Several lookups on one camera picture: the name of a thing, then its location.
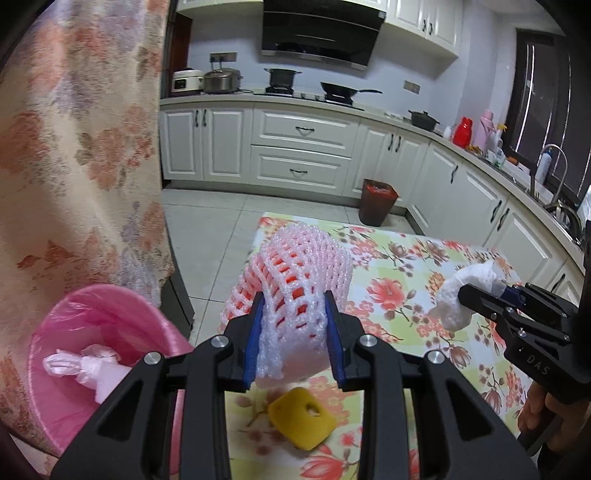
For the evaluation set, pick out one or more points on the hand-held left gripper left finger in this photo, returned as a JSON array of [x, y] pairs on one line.
[[256, 341]]

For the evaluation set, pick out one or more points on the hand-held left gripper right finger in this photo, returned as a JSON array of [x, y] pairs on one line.
[[333, 341]]

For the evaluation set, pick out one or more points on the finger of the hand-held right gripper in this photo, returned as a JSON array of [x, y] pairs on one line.
[[482, 302], [513, 295]]

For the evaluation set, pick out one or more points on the white foam wrap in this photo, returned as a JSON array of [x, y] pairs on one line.
[[455, 304]]

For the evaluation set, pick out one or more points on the large pink foam fruit net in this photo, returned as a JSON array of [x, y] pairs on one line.
[[295, 272]]

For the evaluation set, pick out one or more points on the white plastic bag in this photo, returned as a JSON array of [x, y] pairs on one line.
[[92, 364]]

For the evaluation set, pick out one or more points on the pink trash bin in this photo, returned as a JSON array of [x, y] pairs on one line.
[[55, 415]]

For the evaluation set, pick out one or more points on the person's right hand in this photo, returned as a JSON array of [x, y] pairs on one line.
[[530, 408]]

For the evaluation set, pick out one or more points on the floral tablecloth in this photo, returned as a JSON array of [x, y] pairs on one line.
[[397, 286]]

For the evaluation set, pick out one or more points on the yellow sponge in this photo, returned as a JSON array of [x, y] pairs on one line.
[[295, 417]]

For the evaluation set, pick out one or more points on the steel sink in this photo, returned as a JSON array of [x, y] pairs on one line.
[[570, 217]]

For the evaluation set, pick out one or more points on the steel kitchen faucet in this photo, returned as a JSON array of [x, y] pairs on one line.
[[532, 177]]

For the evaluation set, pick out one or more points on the white pump bottle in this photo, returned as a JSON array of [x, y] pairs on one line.
[[544, 170]]

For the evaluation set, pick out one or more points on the dark brown waste bin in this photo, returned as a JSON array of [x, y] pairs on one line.
[[376, 207]]

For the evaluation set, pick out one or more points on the pink thermos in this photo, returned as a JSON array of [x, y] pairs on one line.
[[485, 131]]

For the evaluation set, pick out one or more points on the red thermos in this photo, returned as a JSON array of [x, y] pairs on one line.
[[463, 134]]

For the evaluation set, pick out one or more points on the small white cup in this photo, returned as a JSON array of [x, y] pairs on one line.
[[447, 132]]

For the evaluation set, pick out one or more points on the cream lower kitchen cabinets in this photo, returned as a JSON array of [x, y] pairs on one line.
[[300, 166]]

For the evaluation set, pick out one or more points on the black casserole pot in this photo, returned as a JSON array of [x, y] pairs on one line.
[[422, 120]]

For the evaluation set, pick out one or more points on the dark window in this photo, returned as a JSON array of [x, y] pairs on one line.
[[540, 92]]

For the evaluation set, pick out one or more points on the gas stove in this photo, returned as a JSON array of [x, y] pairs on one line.
[[309, 94]]

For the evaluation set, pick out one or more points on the black frying pan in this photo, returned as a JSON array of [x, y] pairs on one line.
[[339, 88]]

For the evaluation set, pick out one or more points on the steel pressure cooker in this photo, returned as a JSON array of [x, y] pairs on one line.
[[221, 82]]

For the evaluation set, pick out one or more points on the black stock pot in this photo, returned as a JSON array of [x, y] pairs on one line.
[[281, 78]]

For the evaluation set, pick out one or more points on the white rice cooker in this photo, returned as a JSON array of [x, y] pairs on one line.
[[187, 83]]

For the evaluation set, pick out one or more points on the floral curtain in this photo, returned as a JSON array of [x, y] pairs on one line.
[[69, 138]]

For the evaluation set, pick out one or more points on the black range hood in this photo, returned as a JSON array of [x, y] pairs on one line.
[[318, 32]]

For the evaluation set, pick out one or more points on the grey single wall outlet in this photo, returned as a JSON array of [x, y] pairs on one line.
[[411, 86]]

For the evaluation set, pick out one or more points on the grey double wall outlet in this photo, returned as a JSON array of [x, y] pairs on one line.
[[223, 57]]

